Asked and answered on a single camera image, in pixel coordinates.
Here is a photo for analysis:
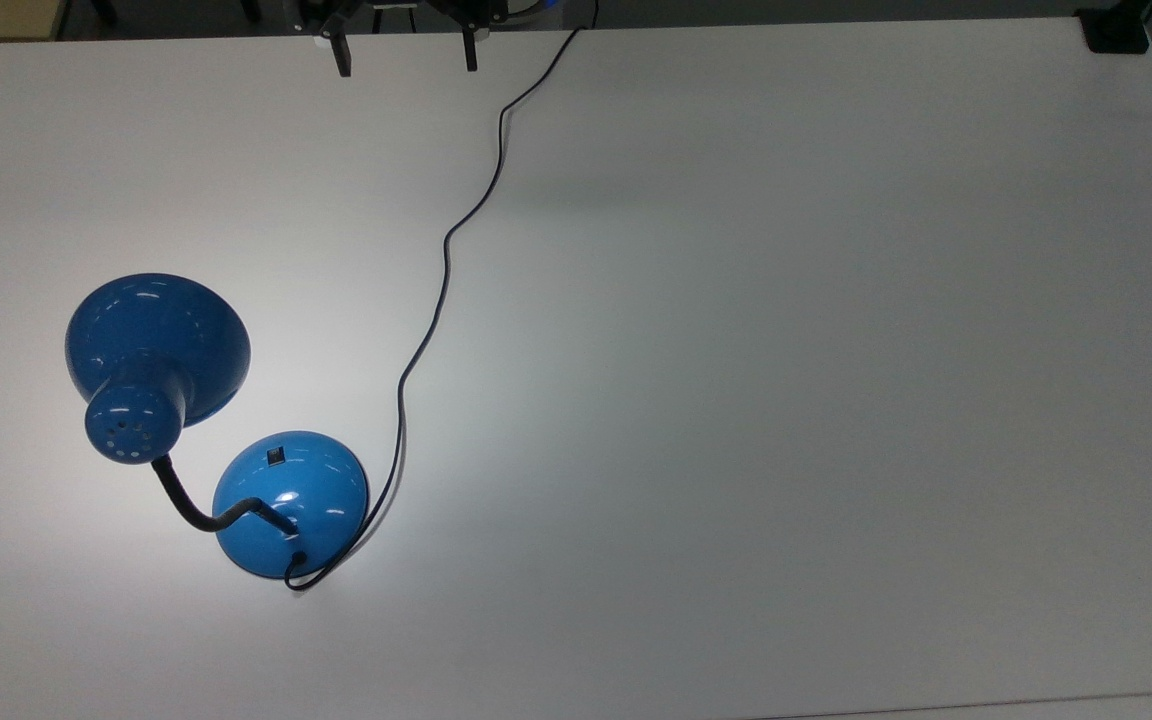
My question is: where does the black table clamp block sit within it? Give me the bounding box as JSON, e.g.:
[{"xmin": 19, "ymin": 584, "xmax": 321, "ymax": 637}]
[{"xmin": 1076, "ymin": 6, "xmax": 1152, "ymax": 56}]

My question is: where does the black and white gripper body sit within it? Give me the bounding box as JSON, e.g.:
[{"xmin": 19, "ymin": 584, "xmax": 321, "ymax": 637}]
[{"xmin": 284, "ymin": 0, "xmax": 515, "ymax": 37}]

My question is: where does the black lamp power cable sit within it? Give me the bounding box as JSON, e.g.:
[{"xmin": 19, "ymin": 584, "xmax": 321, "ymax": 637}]
[{"xmin": 283, "ymin": 0, "xmax": 601, "ymax": 593}]

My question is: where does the blue gooseneck desk lamp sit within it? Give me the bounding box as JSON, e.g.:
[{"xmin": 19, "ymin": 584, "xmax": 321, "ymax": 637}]
[{"xmin": 64, "ymin": 272, "xmax": 371, "ymax": 581}]

